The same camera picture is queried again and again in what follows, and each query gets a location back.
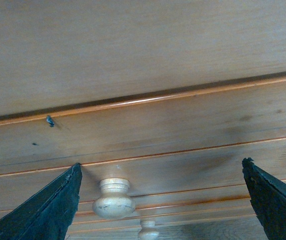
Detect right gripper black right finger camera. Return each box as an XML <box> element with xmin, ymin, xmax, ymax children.
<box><xmin>242</xmin><ymin>158</ymin><xmax>286</xmax><ymax>240</ymax></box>

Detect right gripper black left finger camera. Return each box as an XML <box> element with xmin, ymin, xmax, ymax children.
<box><xmin>0</xmin><ymin>163</ymin><xmax>82</xmax><ymax>240</ymax></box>

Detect pale wooden top drawer knob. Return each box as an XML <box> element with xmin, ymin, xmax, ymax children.
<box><xmin>92</xmin><ymin>177</ymin><xmax>135</xmax><ymax>220</ymax></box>

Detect pale wooden drawer knob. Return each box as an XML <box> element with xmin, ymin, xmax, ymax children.
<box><xmin>138</xmin><ymin>220</ymin><xmax>159</xmax><ymax>240</ymax></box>
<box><xmin>92</xmin><ymin>177</ymin><xmax>135</xmax><ymax>220</ymax></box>

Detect wooden top drawer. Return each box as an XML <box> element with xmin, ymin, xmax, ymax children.
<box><xmin>0</xmin><ymin>76</ymin><xmax>286</xmax><ymax>232</ymax></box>

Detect wooden drawer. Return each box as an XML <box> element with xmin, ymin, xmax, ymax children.
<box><xmin>0</xmin><ymin>76</ymin><xmax>286</xmax><ymax>232</ymax></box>
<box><xmin>65</xmin><ymin>216</ymin><xmax>267</xmax><ymax>240</ymax></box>

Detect wooden lower drawer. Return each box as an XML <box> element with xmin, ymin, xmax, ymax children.
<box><xmin>65</xmin><ymin>216</ymin><xmax>267</xmax><ymax>240</ymax></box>

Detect pale wooden lower drawer knob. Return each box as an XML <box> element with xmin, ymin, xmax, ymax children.
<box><xmin>138</xmin><ymin>220</ymin><xmax>159</xmax><ymax>240</ymax></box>

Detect wooden nightstand cabinet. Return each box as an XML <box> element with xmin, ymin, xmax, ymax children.
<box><xmin>0</xmin><ymin>0</ymin><xmax>286</xmax><ymax>126</ymax></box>

